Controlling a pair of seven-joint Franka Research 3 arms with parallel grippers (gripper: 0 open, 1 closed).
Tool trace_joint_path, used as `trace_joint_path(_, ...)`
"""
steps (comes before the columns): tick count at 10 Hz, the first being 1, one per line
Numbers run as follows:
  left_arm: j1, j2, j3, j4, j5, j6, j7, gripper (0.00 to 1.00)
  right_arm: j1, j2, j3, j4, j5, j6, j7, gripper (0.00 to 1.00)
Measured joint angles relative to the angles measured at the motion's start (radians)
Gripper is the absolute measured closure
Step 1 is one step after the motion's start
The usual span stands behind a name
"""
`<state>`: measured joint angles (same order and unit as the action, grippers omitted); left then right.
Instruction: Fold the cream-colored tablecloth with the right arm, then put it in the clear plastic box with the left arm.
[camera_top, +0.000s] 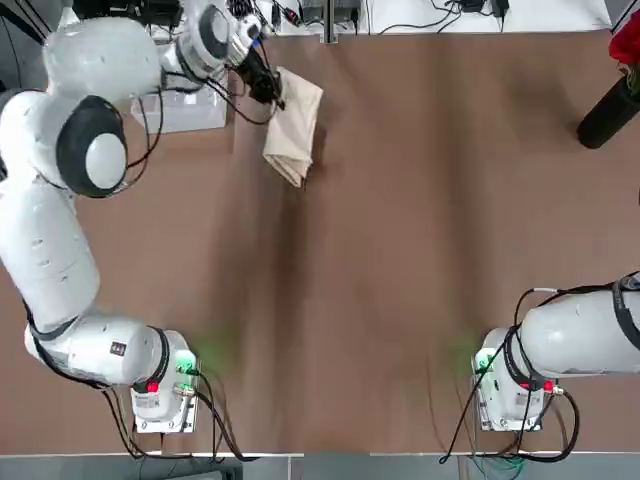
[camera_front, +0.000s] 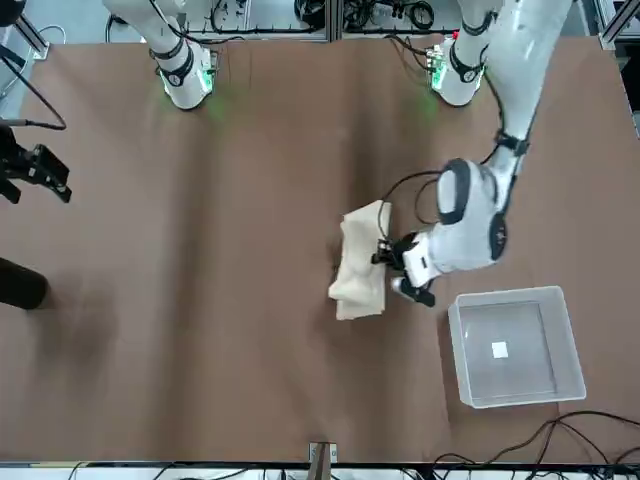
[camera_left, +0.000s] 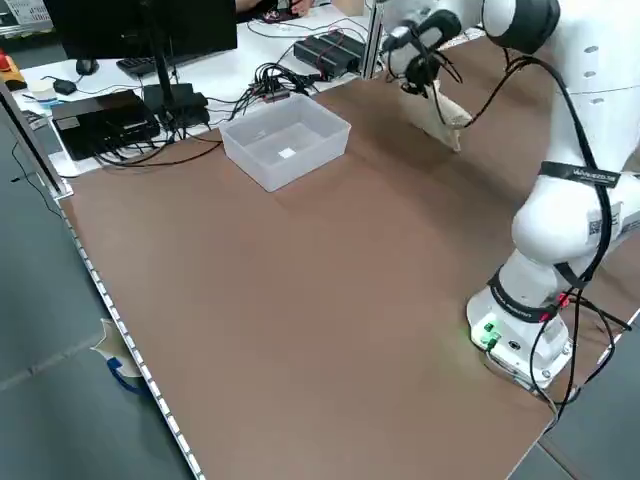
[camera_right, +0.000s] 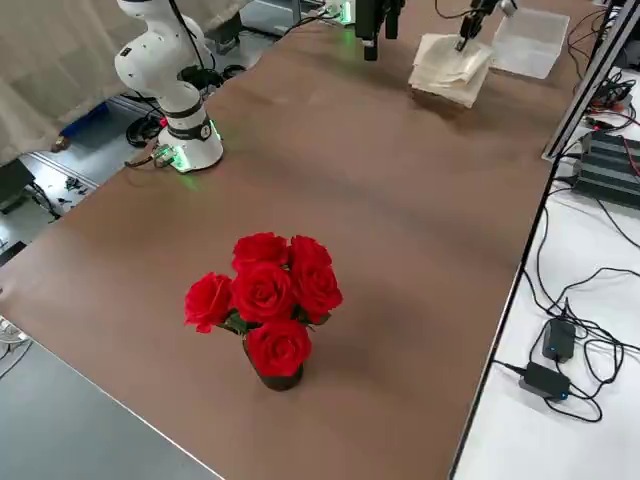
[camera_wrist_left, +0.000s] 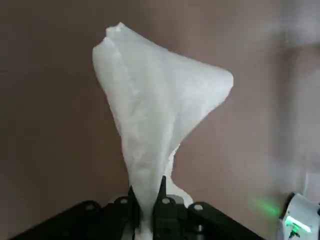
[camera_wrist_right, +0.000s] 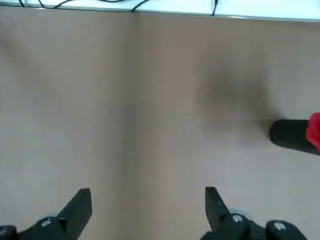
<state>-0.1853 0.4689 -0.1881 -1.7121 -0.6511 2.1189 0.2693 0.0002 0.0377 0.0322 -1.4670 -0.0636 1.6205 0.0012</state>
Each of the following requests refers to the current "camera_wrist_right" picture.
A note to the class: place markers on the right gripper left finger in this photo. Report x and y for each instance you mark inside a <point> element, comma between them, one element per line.
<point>70,220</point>

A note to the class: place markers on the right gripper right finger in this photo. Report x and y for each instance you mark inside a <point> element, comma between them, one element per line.
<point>225,222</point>

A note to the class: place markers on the dark flower vase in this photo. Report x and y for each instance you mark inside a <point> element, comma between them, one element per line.
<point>287,135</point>

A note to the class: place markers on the red artificial rose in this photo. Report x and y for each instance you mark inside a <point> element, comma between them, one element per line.
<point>314,132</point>

